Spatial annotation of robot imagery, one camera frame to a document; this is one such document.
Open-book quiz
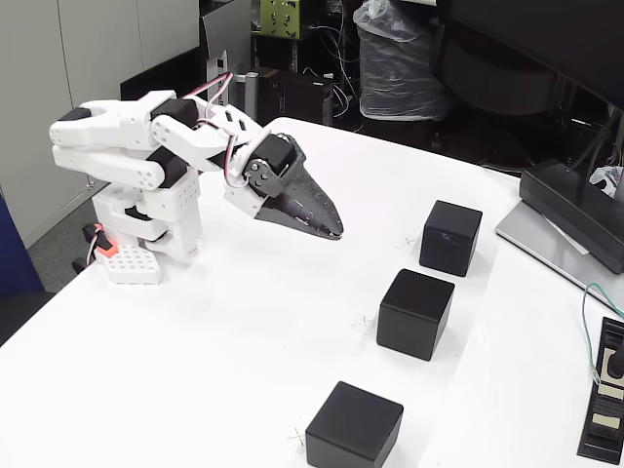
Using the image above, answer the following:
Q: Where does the black cube block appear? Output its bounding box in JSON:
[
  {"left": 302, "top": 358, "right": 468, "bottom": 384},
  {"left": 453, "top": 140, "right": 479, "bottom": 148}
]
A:
[
  {"left": 418, "top": 199, "right": 484, "bottom": 278},
  {"left": 305, "top": 380, "right": 405, "bottom": 468},
  {"left": 376, "top": 268, "right": 456, "bottom": 362}
]

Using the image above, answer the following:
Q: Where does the black computer case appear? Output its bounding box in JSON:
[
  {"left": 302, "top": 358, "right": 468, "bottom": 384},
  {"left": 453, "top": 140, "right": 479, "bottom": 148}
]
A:
[{"left": 255, "top": 67, "right": 335, "bottom": 126}]

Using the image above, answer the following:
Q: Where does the yellow-green perforated board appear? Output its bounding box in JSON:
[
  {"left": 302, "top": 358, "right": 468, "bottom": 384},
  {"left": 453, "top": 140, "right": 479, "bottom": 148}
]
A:
[{"left": 259, "top": 0, "right": 302, "bottom": 39}]

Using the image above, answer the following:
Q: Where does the clear plastic trash bag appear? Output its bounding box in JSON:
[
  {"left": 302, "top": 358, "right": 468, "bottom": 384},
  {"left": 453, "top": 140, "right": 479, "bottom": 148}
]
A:
[{"left": 353, "top": 0, "right": 452, "bottom": 122}]

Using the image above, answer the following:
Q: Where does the orange table clamp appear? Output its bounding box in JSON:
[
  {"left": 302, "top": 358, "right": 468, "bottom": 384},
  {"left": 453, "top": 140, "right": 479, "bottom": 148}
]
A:
[{"left": 71, "top": 222, "right": 119, "bottom": 274}]

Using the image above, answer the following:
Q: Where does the silver monitor stand base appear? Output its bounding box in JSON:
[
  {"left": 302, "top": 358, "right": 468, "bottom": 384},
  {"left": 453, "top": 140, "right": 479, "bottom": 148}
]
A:
[{"left": 494, "top": 199, "right": 624, "bottom": 313}]

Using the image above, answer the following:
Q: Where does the black box device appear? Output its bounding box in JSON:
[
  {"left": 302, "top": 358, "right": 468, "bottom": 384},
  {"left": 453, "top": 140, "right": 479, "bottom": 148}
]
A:
[{"left": 519, "top": 158, "right": 624, "bottom": 274}]

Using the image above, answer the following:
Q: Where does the blue partition panel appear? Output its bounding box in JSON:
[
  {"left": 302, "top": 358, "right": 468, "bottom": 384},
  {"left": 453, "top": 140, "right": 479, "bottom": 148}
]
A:
[{"left": 0, "top": 187, "right": 45, "bottom": 298}]

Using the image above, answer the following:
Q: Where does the crumpled white plastic wrap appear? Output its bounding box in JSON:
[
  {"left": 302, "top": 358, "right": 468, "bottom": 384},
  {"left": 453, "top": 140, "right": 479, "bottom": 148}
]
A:
[{"left": 588, "top": 165, "right": 624, "bottom": 199}]

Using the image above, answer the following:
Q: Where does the black power plug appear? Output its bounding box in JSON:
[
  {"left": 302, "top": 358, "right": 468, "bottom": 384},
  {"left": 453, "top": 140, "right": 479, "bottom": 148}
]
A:
[{"left": 607, "top": 340, "right": 624, "bottom": 381}]

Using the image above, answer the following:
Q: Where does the black power strip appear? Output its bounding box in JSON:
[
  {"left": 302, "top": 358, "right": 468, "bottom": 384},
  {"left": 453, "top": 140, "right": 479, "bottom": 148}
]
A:
[{"left": 576, "top": 316, "right": 624, "bottom": 464}]

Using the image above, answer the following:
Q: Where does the red white black servo cable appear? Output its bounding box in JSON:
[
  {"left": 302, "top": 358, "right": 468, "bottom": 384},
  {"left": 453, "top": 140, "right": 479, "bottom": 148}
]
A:
[{"left": 187, "top": 72, "right": 254, "bottom": 189}]

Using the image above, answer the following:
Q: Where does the silver metal post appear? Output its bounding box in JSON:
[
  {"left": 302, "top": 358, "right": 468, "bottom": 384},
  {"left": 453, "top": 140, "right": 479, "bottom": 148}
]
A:
[{"left": 237, "top": 71, "right": 259, "bottom": 123}]

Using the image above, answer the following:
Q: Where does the green cable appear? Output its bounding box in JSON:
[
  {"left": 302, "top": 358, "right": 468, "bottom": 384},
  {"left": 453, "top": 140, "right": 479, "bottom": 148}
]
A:
[{"left": 581, "top": 282, "right": 624, "bottom": 384}]

